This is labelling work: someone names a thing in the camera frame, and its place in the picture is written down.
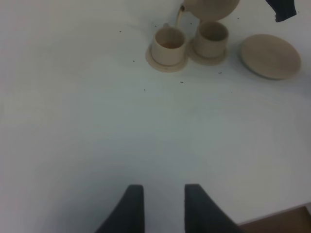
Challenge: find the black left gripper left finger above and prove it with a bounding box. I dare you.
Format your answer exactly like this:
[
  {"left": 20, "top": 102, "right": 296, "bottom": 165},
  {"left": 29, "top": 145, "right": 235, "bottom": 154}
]
[{"left": 96, "top": 184, "right": 144, "bottom": 233}]

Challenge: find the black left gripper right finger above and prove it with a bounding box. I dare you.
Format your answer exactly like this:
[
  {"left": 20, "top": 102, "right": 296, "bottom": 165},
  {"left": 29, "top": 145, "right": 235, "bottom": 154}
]
[{"left": 184, "top": 184, "right": 242, "bottom": 233}]

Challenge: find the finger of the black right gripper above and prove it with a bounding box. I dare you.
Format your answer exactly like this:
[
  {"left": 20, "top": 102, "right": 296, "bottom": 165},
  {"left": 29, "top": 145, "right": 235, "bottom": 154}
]
[{"left": 266, "top": 0, "right": 297, "bottom": 22}]

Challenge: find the beige teapot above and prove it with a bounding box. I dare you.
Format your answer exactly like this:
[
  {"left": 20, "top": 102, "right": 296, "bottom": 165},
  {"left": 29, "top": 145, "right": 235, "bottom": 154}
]
[{"left": 180, "top": 0, "right": 240, "bottom": 21}]

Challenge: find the beige teapot saucer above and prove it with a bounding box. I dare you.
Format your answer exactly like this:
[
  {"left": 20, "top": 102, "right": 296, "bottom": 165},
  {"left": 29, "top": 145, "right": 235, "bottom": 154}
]
[{"left": 240, "top": 34, "right": 301, "bottom": 80}]

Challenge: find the beige right teacup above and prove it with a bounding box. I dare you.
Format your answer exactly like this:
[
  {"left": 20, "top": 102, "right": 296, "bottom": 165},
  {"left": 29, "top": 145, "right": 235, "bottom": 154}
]
[{"left": 193, "top": 21, "right": 229, "bottom": 59}]

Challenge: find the beige teacup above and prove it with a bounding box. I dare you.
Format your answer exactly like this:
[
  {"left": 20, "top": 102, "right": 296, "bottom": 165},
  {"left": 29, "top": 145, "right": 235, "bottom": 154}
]
[
  {"left": 193, "top": 21, "right": 229, "bottom": 59},
  {"left": 151, "top": 23, "right": 186, "bottom": 66}
]

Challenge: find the beige right cup saucer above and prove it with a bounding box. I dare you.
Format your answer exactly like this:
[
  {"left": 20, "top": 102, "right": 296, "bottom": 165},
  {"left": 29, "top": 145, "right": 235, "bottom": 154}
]
[{"left": 186, "top": 38, "right": 229, "bottom": 66}]

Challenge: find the beige cup saucer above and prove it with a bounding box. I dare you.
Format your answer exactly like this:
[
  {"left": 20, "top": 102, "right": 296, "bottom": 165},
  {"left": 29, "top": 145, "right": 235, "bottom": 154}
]
[
  {"left": 145, "top": 46, "right": 188, "bottom": 73},
  {"left": 186, "top": 38, "right": 229, "bottom": 66}
]

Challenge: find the beige left teacup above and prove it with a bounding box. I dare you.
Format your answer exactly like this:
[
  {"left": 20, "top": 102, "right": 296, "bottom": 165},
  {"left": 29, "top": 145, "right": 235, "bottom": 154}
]
[{"left": 151, "top": 23, "right": 186, "bottom": 66}]

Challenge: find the beige left cup saucer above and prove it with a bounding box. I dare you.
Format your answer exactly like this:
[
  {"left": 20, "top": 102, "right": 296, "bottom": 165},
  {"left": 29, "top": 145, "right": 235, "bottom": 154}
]
[{"left": 145, "top": 46, "right": 188, "bottom": 73}]

